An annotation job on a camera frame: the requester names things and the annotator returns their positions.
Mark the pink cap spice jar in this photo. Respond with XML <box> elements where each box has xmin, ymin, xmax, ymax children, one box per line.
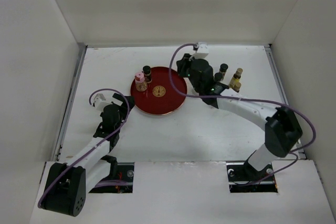
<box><xmin>134</xmin><ymin>72</ymin><xmax>148</xmax><ymax>92</ymax></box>

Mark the black cap brown spice jar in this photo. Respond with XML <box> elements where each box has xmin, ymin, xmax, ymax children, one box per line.
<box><xmin>142</xmin><ymin>66</ymin><xmax>152</xmax><ymax>83</ymax></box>

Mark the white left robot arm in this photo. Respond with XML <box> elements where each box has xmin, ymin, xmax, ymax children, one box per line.
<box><xmin>37</xmin><ymin>90</ymin><xmax>135</xmax><ymax>217</ymax></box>

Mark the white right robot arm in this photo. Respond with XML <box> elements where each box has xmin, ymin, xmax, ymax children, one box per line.
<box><xmin>176</xmin><ymin>54</ymin><xmax>302</xmax><ymax>182</ymax></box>

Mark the black cap dark spice jar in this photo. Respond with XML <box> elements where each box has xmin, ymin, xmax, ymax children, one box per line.
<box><xmin>214</xmin><ymin>72</ymin><xmax>224</xmax><ymax>82</ymax></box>

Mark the black cap spice jar back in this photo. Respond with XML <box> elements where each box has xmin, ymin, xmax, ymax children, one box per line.
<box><xmin>219</xmin><ymin>63</ymin><xmax>228</xmax><ymax>78</ymax></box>

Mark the red round lacquer tray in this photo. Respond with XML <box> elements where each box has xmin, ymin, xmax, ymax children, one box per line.
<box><xmin>130</xmin><ymin>67</ymin><xmax>185</xmax><ymax>115</ymax></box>

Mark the tall yellow oil bottle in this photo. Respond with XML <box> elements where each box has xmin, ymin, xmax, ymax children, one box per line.
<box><xmin>229</xmin><ymin>68</ymin><xmax>243</xmax><ymax>88</ymax></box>

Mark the short yellow oil bottle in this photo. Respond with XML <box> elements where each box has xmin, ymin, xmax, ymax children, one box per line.
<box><xmin>233</xmin><ymin>82</ymin><xmax>242</xmax><ymax>93</ymax></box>

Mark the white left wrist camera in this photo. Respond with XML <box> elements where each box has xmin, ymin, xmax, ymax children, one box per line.
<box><xmin>92</xmin><ymin>93</ymin><xmax>107</xmax><ymax>111</ymax></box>

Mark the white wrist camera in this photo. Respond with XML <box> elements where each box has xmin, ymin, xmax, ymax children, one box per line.
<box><xmin>92</xmin><ymin>93</ymin><xmax>107</xmax><ymax>111</ymax></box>
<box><xmin>192</xmin><ymin>42</ymin><xmax>209</xmax><ymax>59</ymax></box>

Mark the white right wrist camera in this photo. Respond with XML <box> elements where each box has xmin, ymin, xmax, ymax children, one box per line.
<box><xmin>192</xmin><ymin>42</ymin><xmax>209</xmax><ymax>59</ymax></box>

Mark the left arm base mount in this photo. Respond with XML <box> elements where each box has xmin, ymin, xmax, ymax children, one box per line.
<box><xmin>89</xmin><ymin>163</ymin><xmax>134</xmax><ymax>194</ymax></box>

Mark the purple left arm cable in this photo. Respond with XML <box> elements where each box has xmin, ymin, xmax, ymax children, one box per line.
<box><xmin>38</xmin><ymin>89</ymin><xmax>131</xmax><ymax>209</ymax></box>

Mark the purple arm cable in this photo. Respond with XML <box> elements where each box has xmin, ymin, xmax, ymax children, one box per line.
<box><xmin>38</xmin><ymin>89</ymin><xmax>131</xmax><ymax>209</ymax></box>
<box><xmin>169</xmin><ymin>42</ymin><xmax>317</xmax><ymax>180</ymax></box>

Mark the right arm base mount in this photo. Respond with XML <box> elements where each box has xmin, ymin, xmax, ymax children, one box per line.
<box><xmin>226</xmin><ymin>163</ymin><xmax>278</xmax><ymax>193</ymax></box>

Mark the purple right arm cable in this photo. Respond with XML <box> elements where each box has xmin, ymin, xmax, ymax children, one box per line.
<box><xmin>169</xmin><ymin>42</ymin><xmax>317</xmax><ymax>180</ymax></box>

